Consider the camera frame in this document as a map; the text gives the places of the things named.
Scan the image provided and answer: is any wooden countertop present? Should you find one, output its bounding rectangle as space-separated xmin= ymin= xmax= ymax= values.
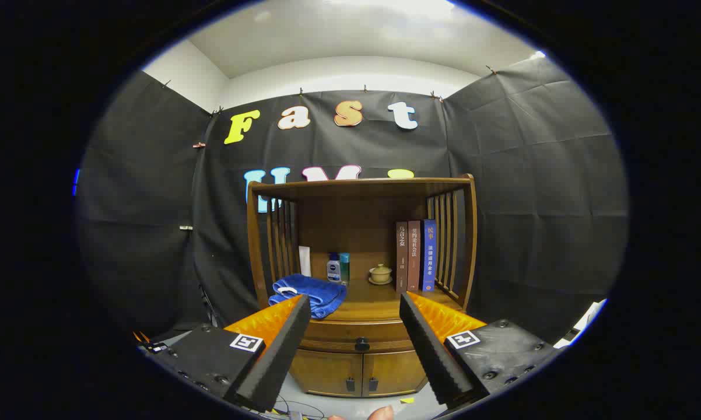
xmin=269 ymin=279 xmax=463 ymax=323

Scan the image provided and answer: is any blue folded towel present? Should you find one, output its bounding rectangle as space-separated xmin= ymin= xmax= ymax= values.
xmin=268 ymin=273 xmax=348 ymax=320

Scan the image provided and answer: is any reddish brown book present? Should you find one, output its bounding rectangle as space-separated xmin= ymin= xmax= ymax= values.
xmin=408 ymin=220 xmax=422 ymax=292

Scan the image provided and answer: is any blue book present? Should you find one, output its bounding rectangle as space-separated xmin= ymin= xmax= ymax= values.
xmin=420 ymin=219 xmax=437 ymax=292

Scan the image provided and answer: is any wooden drawer with black knob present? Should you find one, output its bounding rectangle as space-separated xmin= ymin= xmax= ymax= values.
xmin=297 ymin=320 xmax=416 ymax=354

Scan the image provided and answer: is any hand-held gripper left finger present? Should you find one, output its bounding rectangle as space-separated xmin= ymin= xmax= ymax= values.
xmin=138 ymin=295 xmax=312 ymax=414

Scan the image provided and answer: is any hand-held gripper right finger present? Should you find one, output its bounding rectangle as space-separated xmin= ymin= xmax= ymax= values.
xmin=399 ymin=292 xmax=561 ymax=409

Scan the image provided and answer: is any wooden cabinet door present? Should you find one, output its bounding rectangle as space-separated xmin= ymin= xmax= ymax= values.
xmin=362 ymin=349 xmax=428 ymax=397
xmin=289 ymin=349 xmax=363 ymax=397

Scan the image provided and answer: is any wooden cabinet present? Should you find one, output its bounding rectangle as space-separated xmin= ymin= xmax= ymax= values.
xmin=247 ymin=174 xmax=478 ymax=398

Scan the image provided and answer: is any dark brown book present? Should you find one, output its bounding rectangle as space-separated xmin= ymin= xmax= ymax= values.
xmin=395 ymin=222 xmax=409 ymax=294

